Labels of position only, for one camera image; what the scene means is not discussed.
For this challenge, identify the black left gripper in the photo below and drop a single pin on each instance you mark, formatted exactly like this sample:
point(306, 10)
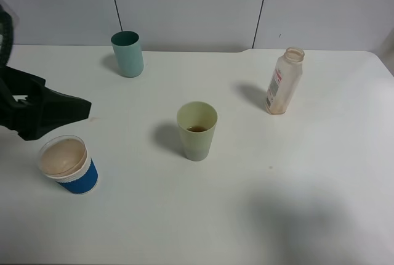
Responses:
point(33, 110)

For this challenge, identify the light green plastic cup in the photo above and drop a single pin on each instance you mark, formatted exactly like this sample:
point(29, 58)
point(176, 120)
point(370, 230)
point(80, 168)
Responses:
point(196, 122)

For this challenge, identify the clear plastic drink bottle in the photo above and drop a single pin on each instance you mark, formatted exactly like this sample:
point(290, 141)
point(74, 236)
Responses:
point(286, 76)

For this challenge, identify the blue sleeved paper cup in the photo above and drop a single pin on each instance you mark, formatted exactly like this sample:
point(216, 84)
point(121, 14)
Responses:
point(66, 160)

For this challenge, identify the teal plastic cup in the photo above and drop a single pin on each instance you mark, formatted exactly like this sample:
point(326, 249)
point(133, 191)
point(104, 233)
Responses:
point(128, 53)

